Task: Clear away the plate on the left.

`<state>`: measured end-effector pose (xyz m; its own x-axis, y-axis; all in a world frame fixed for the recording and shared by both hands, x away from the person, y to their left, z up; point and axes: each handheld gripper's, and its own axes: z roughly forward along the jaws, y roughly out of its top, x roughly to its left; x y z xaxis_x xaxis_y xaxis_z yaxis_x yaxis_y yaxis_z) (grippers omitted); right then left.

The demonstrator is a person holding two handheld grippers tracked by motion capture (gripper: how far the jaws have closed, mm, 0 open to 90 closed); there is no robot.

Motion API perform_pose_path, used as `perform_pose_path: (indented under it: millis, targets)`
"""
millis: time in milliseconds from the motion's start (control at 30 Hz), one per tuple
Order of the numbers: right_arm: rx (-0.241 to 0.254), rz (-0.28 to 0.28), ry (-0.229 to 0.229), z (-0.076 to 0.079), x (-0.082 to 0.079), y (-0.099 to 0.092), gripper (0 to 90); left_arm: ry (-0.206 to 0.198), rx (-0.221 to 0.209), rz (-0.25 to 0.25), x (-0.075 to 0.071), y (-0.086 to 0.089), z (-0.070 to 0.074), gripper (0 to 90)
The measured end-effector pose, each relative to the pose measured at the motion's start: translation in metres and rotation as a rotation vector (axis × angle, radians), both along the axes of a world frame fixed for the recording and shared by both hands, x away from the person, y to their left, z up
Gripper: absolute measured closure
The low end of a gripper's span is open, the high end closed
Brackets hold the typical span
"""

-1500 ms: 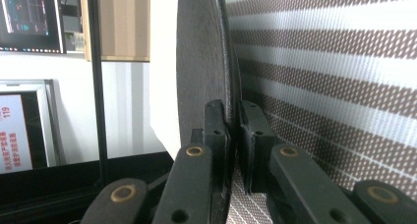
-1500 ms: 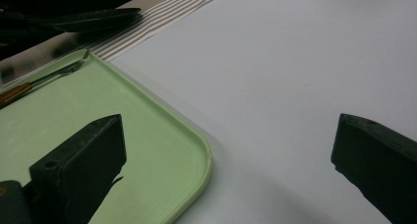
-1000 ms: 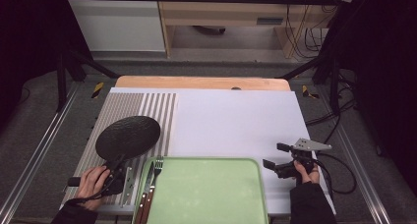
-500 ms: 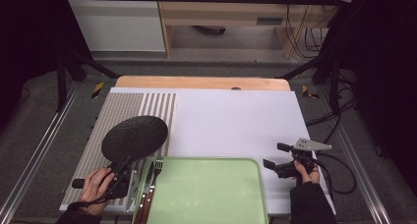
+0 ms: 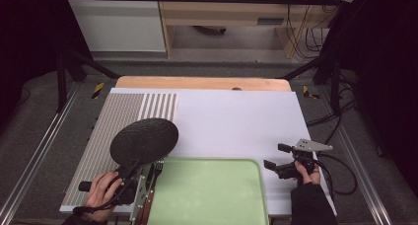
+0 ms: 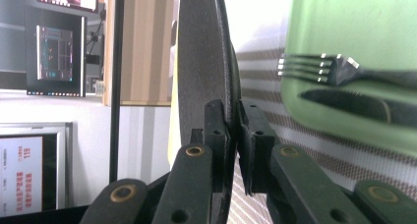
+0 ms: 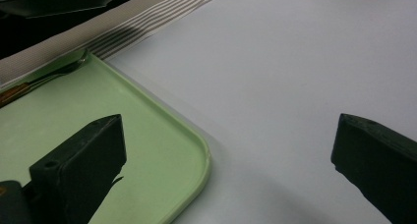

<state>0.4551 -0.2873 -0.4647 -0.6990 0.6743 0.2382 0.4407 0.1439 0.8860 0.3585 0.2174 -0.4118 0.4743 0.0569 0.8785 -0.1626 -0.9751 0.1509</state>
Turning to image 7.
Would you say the black textured plate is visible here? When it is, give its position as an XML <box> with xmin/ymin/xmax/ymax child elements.
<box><xmin>0</xmin><ymin>0</ymin><xmax>131</xmax><ymax>21</ymax></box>

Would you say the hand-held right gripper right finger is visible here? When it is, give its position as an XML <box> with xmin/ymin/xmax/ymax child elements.
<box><xmin>329</xmin><ymin>113</ymin><xmax>417</xmax><ymax>224</ymax></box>

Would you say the wooden handled knife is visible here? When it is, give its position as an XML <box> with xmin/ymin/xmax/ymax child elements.
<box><xmin>0</xmin><ymin>50</ymin><xmax>89</xmax><ymax>109</ymax></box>

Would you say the light green plastic tray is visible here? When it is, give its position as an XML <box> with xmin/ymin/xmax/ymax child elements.
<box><xmin>0</xmin><ymin>48</ymin><xmax>211</xmax><ymax>224</ymax></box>

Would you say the striped woven placemat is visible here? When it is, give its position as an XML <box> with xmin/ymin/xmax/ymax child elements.
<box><xmin>0</xmin><ymin>0</ymin><xmax>224</xmax><ymax>87</ymax></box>

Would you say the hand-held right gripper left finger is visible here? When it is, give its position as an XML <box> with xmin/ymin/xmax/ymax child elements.
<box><xmin>29</xmin><ymin>114</ymin><xmax>128</xmax><ymax>224</ymax></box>

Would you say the white table board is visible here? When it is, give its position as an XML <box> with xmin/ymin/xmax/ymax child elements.
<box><xmin>107</xmin><ymin>0</ymin><xmax>417</xmax><ymax>224</ymax></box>

